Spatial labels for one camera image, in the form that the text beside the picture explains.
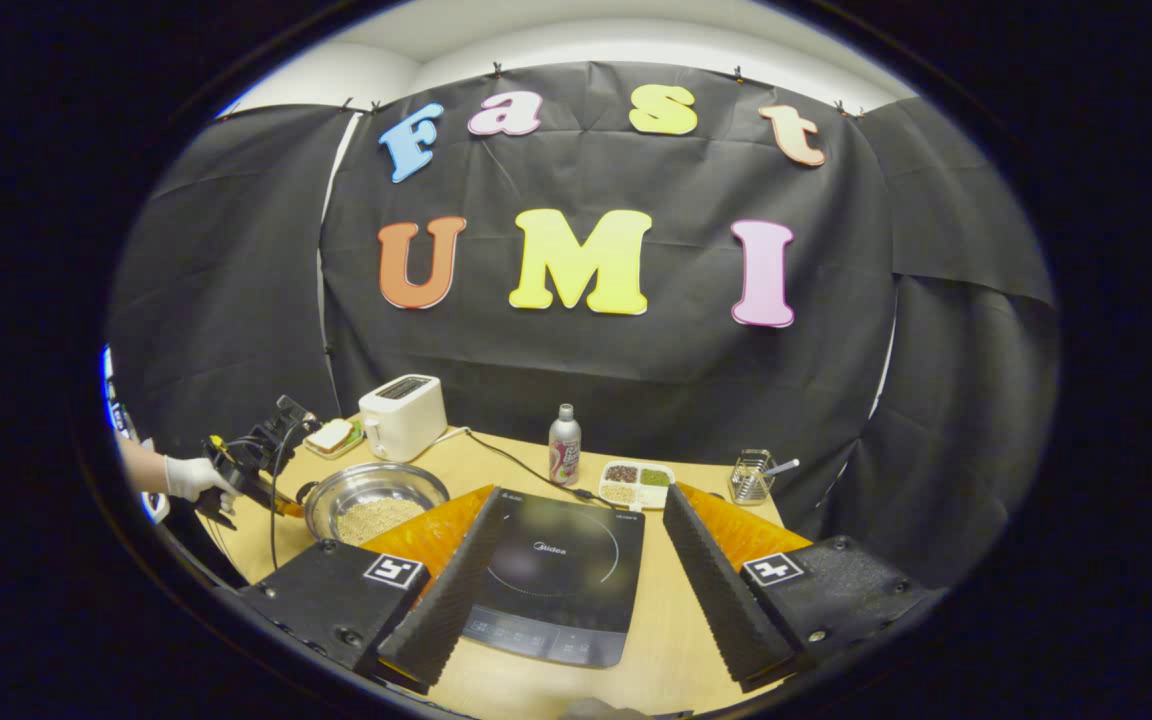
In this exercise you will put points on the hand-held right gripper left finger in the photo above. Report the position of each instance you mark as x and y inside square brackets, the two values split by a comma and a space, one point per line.
[446, 600]

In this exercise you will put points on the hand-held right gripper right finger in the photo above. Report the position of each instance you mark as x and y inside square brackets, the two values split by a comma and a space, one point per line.
[716, 590]

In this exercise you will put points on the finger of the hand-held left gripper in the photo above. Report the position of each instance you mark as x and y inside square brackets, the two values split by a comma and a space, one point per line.
[281, 506]

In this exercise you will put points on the stainless steel pot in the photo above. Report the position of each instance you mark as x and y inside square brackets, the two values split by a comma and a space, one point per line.
[366, 480]

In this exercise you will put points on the pile of soybeans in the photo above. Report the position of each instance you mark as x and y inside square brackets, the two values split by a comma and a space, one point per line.
[376, 518]

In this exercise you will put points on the black induction cooktop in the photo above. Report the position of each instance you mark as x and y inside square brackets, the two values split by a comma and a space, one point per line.
[566, 590]

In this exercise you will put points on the green plate with bread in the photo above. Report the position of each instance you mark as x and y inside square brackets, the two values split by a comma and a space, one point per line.
[331, 436]

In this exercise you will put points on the white divided bean tray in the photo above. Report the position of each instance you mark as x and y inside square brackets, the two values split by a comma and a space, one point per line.
[626, 492]

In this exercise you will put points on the metal utensil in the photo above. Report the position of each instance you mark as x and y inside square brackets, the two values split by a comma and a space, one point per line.
[784, 466]

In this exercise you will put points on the white toaster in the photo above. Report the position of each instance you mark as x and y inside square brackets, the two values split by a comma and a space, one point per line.
[401, 420]

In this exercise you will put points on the silver drink bottle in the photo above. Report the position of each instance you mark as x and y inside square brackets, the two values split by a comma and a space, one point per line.
[564, 450]

